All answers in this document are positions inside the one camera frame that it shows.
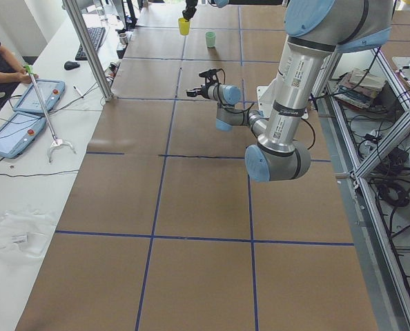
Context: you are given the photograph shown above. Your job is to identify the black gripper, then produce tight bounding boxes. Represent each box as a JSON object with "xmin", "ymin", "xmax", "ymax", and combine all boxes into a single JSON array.
[
  {"xmin": 186, "ymin": 84, "xmax": 210, "ymax": 99},
  {"xmin": 182, "ymin": 0, "xmax": 198, "ymax": 21}
]

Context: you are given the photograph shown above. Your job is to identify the yellow cup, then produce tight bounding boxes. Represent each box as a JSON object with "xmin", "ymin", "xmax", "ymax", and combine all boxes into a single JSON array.
[{"xmin": 178, "ymin": 17, "xmax": 191, "ymax": 36}]

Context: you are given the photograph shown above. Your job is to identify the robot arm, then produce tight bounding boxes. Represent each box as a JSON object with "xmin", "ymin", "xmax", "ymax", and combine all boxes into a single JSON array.
[
  {"xmin": 186, "ymin": 1, "xmax": 393, "ymax": 182},
  {"xmin": 182, "ymin": 0, "xmax": 230, "ymax": 21}
]

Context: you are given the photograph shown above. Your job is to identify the green cup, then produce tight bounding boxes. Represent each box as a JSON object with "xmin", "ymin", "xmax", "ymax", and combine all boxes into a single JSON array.
[{"xmin": 205, "ymin": 31, "xmax": 216, "ymax": 48}]

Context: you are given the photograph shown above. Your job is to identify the metal cup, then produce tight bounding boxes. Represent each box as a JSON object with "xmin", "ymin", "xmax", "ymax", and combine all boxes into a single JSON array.
[{"xmin": 119, "ymin": 33, "xmax": 128, "ymax": 45}]

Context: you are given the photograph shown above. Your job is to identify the stack of papers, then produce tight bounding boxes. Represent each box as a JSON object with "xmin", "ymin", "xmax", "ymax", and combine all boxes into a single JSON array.
[{"xmin": 333, "ymin": 68, "xmax": 387, "ymax": 109}]

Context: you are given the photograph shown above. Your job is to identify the black keyboard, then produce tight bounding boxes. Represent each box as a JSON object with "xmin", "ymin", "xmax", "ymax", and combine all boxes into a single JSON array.
[{"xmin": 75, "ymin": 26, "xmax": 107, "ymax": 61}]

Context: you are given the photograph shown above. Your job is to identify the black computer mouse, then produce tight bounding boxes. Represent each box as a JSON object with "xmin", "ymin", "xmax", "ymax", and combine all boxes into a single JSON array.
[{"xmin": 64, "ymin": 61, "xmax": 80, "ymax": 70}]

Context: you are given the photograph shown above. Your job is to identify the far blue teach pendant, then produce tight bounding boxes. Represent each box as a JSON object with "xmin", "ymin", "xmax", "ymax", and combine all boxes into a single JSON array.
[{"xmin": 12, "ymin": 79, "xmax": 66, "ymax": 115}]

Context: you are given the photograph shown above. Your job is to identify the blue teach pendant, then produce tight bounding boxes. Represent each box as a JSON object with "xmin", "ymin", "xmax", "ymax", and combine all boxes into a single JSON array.
[
  {"xmin": 0, "ymin": 112, "xmax": 46, "ymax": 159},
  {"xmin": 12, "ymin": 79, "xmax": 66, "ymax": 115}
]

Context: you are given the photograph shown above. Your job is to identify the metal reacher grabber tool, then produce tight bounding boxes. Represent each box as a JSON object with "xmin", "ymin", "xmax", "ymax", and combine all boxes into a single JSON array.
[{"xmin": 24, "ymin": 64, "xmax": 77, "ymax": 163}]

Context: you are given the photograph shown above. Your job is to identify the near blue teach pendant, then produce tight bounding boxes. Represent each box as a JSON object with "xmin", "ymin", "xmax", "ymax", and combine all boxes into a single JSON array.
[{"xmin": 0, "ymin": 112, "xmax": 46, "ymax": 159}]

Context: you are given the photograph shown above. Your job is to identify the seated person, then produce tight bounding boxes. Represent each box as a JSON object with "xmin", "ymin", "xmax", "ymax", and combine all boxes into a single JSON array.
[{"xmin": 0, "ymin": 42, "xmax": 32, "ymax": 107}]

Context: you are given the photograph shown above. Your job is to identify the clear plastic bag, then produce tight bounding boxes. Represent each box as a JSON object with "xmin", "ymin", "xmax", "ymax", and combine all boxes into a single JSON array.
[{"xmin": 0, "ymin": 208, "xmax": 58, "ymax": 265}]

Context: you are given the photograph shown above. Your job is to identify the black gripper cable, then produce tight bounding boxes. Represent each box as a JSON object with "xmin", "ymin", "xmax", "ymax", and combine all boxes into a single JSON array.
[{"xmin": 198, "ymin": 68, "xmax": 316, "ymax": 151}]

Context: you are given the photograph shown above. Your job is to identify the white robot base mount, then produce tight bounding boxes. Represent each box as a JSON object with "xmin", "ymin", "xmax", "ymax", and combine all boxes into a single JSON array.
[{"xmin": 256, "ymin": 79, "xmax": 277, "ymax": 119}]

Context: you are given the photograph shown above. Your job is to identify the aluminium frame post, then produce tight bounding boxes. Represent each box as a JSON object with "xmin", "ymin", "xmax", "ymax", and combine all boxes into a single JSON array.
[{"xmin": 63, "ymin": 0, "xmax": 113, "ymax": 102}]

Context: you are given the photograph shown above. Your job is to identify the aluminium frame rail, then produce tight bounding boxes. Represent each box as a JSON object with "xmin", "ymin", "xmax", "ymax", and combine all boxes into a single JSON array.
[{"xmin": 353, "ymin": 107, "xmax": 410, "ymax": 179}]

